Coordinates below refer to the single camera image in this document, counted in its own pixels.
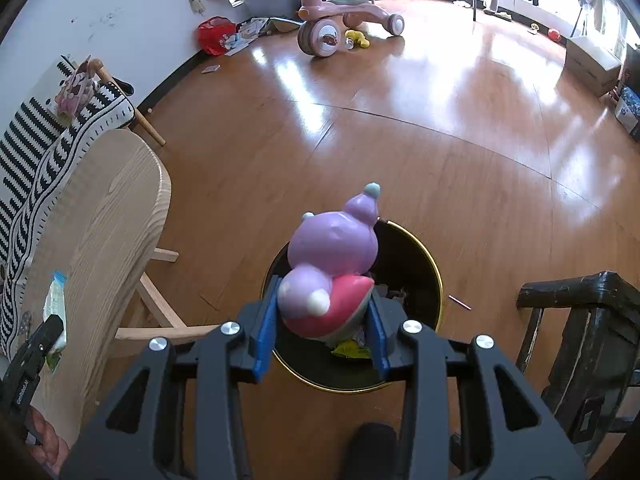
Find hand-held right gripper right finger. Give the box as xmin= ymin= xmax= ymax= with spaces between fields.
xmin=365 ymin=290 xmax=587 ymax=480

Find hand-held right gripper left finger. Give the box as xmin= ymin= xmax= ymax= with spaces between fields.
xmin=59 ymin=275 xmax=288 ymax=480

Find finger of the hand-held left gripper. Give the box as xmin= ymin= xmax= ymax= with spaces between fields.
xmin=7 ymin=315 xmax=67 ymax=413

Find black trash bin gold rim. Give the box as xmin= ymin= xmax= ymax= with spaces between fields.
xmin=261 ymin=219 xmax=444 ymax=393

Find purple toy figure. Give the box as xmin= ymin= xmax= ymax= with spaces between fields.
xmin=276 ymin=182 xmax=379 ymax=346

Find person's left hand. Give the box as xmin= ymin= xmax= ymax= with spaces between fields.
xmin=25 ymin=406 xmax=70 ymax=467

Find yellow snack packet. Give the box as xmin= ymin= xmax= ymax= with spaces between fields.
xmin=331 ymin=340 xmax=372 ymax=359

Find white plastic packet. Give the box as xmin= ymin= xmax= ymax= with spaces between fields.
xmin=42 ymin=271 xmax=68 ymax=373

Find light wooden table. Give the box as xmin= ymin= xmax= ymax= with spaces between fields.
xmin=22 ymin=129 xmax=221 ymax=446

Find dark wooden chair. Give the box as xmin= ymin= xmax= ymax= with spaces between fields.
xmin=516 ymin=271 xmax=640 ymax=466

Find pink patterned bag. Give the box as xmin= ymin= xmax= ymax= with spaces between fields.
xmin=54 ymin=57 xmax=101 ymax=116

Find scattered picture books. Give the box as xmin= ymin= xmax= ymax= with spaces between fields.
xmin=222 ymin=17 xmax=271 ymax=56

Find red bag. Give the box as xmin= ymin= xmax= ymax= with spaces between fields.
xmin=197 ymin=16 xmax=237 ymax=56

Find pink child tricycle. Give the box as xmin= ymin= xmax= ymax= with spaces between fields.
xmin=272 ymin=0 xmax=406 ymax=58

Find grey storage tub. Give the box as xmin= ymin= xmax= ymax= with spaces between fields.
xmin=242 ymin=0 xmax=301 ymax=20

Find blue and white box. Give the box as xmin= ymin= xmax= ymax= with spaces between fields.
xmin=614 ymin=85 xmax=640 ymax=142

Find cardboard box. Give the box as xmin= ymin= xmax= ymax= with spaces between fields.
xmin=565 ymin=35 xmax=623 ymax=98

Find wooden sofa frame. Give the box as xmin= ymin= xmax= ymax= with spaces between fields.
xmin=90 ymin=59 xmax=167 ymax=147

